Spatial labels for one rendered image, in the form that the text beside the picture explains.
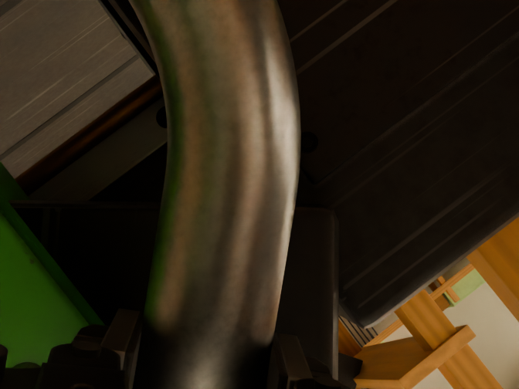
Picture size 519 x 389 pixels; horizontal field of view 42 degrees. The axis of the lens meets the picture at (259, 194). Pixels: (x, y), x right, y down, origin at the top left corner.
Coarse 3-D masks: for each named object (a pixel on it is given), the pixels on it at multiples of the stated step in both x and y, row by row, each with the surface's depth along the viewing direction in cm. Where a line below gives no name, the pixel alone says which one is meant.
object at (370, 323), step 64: (320, 0) 25; (384, 0) 25; (448, 0) 24; (512, 0) 24; (320, 64) 24; (384, 64) 24; (448, 64) 24; (512, 64) 24; (320, 128) 24; (384, 128) 24; (448, 128) 24; (512, 128) 24; (320, 192) 24; (384, 192) 24; (448, 192) 24; (512, 192) 23; (384, 256) 23; (448, 256) 23
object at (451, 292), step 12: (468, 264) 872; (456, 276) 867; (468, 276) 876; (480, 276) 876; (432, 288) 910; (444, 288) 863; (456, 288) 873; (468, 288) 873; (444, 300) 870; (456, 300) 863; (396, 324) 848; (360, 336) 843; (372, 336) 843; (384, 336) 844
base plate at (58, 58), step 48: (0, 0) 51; (48, 0) 55; (96, 0) 59; (0, 48) 56; (48, 48) 60; (96, 48) 65; (0, 96) 62; (48, 96) 67; (96, 96) 74; (0, 144) 69; (48, 144) 76
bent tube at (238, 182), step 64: (128, 0) 15; (192, 0) 14; (256, 0) 14; (192, 64) 14; (256, 64) 14; (192, 128) 14; (256, 128) 14; (192, 192) 14; (256, 192) 14; (192, 256) 14; (256, 256) 14; (192, 320) 14; (256, 320) 14; (192, 384) 14; (256, 384) 15
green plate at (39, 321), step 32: (0, 192) 18; (0, 224) 17; (0, 256) 17; (32, 256) 17; (0, 288) 17; (32, 288) 17; (64, 288) 17; (0, 320) 17; (32, 320) 17; (64, 320) 17; (96, 320) 18; (32, 352) 17
